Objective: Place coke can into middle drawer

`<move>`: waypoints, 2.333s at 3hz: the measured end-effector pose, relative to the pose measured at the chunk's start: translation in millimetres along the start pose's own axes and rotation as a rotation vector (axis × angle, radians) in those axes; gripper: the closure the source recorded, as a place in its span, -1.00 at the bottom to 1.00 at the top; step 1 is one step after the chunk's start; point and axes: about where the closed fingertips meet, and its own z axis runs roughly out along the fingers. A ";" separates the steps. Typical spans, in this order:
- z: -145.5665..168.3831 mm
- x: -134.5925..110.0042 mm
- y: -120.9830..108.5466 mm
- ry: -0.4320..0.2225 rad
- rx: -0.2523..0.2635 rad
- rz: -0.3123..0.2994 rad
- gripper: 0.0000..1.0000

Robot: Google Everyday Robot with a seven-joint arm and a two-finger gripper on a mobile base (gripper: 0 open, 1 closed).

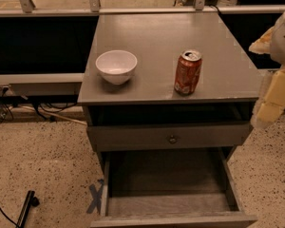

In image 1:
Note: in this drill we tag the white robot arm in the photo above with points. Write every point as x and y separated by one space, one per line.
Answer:
277 47

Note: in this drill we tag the blue tape cross mark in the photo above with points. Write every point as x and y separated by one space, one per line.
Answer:
96 194

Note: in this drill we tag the white ceramic bowl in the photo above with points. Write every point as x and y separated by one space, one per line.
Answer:
116 66

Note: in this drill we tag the closed grey top drawer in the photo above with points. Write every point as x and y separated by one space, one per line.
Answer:
150 137

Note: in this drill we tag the grey wooden drawer cabinet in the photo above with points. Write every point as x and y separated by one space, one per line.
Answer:
101 111

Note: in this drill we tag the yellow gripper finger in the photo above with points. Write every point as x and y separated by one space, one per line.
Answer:
262 44
271 102

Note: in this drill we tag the open grey middle drawer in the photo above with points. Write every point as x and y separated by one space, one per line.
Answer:
183 188

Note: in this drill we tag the black bar on floor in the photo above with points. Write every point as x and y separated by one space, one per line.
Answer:
30 201

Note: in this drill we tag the round metal drawer knob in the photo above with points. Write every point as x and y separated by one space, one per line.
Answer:
172 139

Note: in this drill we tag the red coke can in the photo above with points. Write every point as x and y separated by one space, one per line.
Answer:
188 72

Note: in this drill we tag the metal railing frame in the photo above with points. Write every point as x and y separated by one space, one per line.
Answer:
38 10

